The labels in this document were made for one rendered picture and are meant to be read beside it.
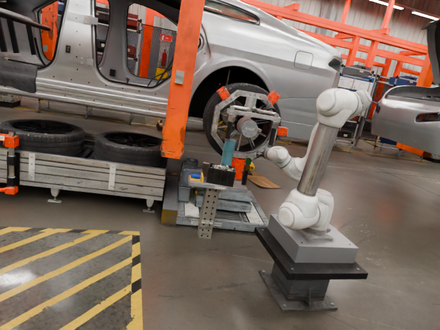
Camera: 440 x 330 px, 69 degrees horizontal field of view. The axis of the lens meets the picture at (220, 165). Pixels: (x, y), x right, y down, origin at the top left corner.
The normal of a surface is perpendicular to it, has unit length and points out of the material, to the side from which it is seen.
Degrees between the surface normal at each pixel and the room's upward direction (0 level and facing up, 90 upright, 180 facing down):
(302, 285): 90
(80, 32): 88
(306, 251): 90
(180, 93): 90
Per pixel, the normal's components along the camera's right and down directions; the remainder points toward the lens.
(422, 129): -0.88, -0.01
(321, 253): 0.25, 0.30
